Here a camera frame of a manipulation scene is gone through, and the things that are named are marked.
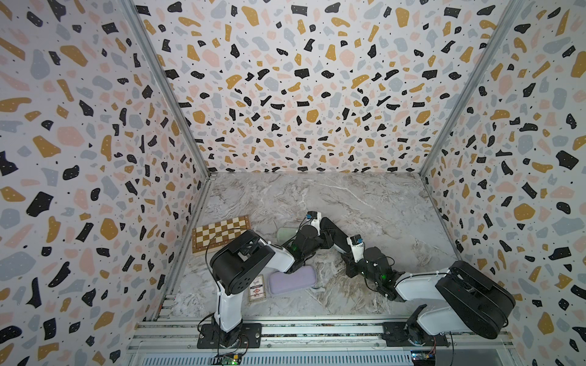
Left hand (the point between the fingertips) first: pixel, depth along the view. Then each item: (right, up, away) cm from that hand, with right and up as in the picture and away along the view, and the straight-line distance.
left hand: (339, 232), depth 90 cm
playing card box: (-31, -19, -8) cm, 37 cm away
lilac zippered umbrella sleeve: (-22, -17, -7) cm, 28 cm away
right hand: (+2, -9, -1) cm, 9 cm away
